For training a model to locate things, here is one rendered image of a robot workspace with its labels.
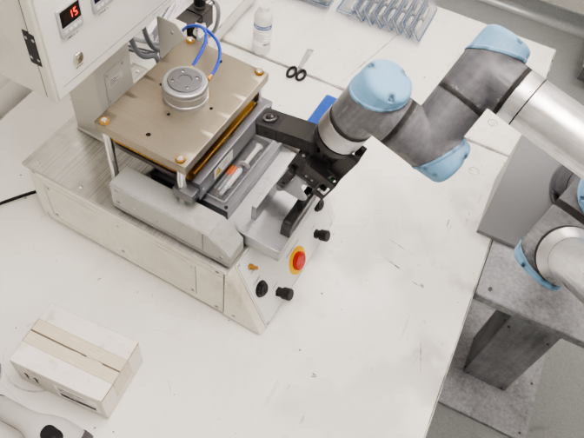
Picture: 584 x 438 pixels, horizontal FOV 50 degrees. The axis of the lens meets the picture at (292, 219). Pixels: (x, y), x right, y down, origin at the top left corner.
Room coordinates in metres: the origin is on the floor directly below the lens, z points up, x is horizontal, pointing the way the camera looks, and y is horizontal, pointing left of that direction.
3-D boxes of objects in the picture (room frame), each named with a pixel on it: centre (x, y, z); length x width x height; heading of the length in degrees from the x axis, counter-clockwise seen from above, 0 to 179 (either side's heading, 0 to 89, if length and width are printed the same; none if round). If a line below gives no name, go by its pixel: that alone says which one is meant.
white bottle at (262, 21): (1.36, 0.17, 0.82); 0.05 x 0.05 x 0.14
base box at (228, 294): (0.79, 0.21, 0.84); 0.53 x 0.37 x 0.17; 70
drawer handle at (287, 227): (0.68, -0.02, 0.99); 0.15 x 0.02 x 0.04; 160
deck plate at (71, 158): (0.78, 0.25, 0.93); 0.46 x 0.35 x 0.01; 70
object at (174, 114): (0.80, 0.24, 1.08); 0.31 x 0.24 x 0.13; 160
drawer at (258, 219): (0.73, 0.11, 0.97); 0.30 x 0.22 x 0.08; 70
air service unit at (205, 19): (1.03, 0.26, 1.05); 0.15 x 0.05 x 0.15; 160
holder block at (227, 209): (0.75, 0.16, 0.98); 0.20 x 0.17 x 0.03; 160
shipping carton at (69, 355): (0.39, 0.33, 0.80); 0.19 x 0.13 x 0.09; 73
